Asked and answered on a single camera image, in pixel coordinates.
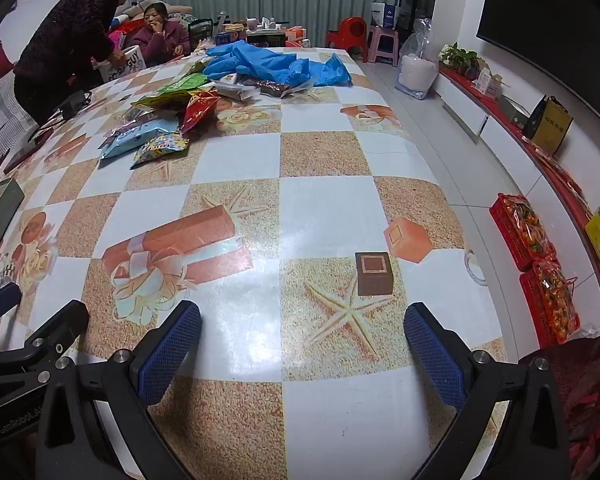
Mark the black standing pouch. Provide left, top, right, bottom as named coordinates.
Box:
left=187, top=19, right=215, bottom=51

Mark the pale pink snack packet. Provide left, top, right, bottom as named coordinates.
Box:
left=111, top=119, right=156, bottom=140

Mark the red crate of oranges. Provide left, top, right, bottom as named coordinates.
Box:
left=490, top=192, right=556, bottom=272
left=519, top=259, right=581, bottom=348

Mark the dark red fabric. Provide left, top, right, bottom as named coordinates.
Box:
left=519, top=325, right=600, bottom=480

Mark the clear tape roll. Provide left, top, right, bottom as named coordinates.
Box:
left=462, top=250, right=488, bottom=287

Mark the red plastic chair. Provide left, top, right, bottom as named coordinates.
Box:
left=326, top=16, right=370, bottom=61

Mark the colourful foil snack packet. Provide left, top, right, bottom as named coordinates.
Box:
left=130, top=130, right=191, bottom=170

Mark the white printed bag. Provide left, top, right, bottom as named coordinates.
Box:
left=100, top=45, right=146, bottom=81

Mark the black wall television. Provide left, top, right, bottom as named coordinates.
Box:
left=475, top=0, right=600, bottom=141

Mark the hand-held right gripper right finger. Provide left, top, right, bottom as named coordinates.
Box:
left=404, top=302, right=571, bottom=480

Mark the red gold-print snack packet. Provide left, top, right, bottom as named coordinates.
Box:
left=180, top=89, right=222, bottom=134

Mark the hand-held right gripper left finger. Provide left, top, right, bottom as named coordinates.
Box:
left=35, top=300, right=203, bottom=480

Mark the pink plastic stool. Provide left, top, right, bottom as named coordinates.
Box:
left=362, top=26, right=400, bottom=66

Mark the black power adapter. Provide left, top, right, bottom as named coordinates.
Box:
left=55, top=89, right=93, bottom=120

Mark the grey shallow cardboard box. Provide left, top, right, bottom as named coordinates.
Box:
left=0, top=177, right=26, bottom=281

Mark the brown snack packet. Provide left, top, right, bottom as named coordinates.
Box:
left=242, top=77, right=308, bottom=100

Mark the pile of blue rubber gloves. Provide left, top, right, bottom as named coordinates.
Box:
left=200, top=40, right=353, bottom=88

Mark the green potted plant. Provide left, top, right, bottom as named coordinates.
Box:
left=439, top=42, right=481, bottom=73

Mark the small white carton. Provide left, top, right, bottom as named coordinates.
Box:
left=476, top=69, right=503, bottom=98

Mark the yellow green snack packet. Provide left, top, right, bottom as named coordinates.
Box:
left=131, top=92, right=191, bottom=111

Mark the dark red phone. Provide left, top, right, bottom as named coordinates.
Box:
left=2, top=127, right=56, bottom=175

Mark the white red television cabinet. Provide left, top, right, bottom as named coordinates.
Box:
left=437, top=65, right=600, bottom=311

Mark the black storage box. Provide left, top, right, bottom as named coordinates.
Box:
left=245, top=30, right=287, bottom=48

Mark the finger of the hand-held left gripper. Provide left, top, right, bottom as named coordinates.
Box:
left=0, top=282, right=23, bottom=317
left=0, top=300, right=90, bottom=372

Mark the black gold gift bag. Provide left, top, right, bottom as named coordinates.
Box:
left=522, top=95, right=574, bottom=157

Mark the clear white snack packet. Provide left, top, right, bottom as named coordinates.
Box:
left=215, top=74, right=262, bottom=103

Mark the light blue snack packet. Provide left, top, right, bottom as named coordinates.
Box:
left=98, top=117, right=178, bottom=161

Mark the clear plastic bag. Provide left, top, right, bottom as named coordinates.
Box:
left=395, top=17, right=442, bottom=101

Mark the white blue carton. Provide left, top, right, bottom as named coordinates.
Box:
left=371, top=2, right=400, bottom=30

